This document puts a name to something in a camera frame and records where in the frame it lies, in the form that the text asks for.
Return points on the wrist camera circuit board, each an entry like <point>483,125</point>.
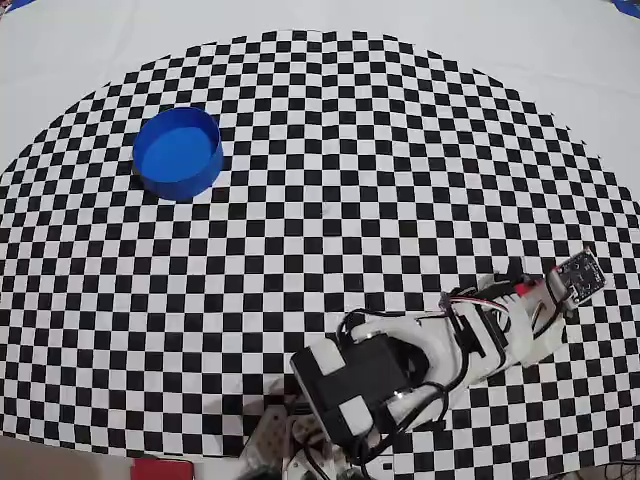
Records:
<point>582,275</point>

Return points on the blue round box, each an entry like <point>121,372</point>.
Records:
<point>175,155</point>

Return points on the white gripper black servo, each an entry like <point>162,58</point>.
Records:
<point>531,344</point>

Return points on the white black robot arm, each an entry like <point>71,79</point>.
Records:
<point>435,350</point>

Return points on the checkerboard printed white paper mat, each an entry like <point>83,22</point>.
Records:
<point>350,100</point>

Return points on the red flat box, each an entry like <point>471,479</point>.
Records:
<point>162,471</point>

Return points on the red white camera mount bracket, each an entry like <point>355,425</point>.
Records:
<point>560,295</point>

